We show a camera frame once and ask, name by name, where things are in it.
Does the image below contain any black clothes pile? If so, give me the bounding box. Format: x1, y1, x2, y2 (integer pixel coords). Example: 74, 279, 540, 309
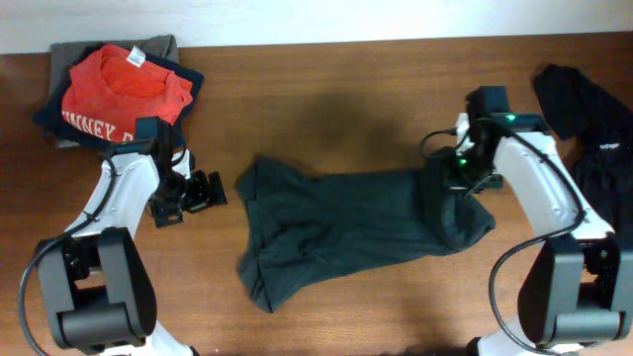
532, 64, 632, 237

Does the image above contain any dark green t-shirt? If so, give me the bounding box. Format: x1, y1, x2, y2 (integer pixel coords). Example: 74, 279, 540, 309
235, 156, 496, 313

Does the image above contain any folded orange t-shirt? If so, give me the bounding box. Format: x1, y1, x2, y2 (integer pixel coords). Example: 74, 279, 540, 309
61, 44, 194, 142

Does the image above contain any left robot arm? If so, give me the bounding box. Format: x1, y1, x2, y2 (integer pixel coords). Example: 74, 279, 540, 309
19, 117, 226, 355

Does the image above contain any folded navy t-shirt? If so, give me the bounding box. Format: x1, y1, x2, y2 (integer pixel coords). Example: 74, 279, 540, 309
33, 44, 204, 150

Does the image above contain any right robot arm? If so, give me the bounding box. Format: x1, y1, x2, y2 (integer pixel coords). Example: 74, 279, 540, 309
442, 86, 632, 355

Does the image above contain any folded grey t-shirt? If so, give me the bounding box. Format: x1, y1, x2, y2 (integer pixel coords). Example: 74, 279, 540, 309
33, 35, 183, 150

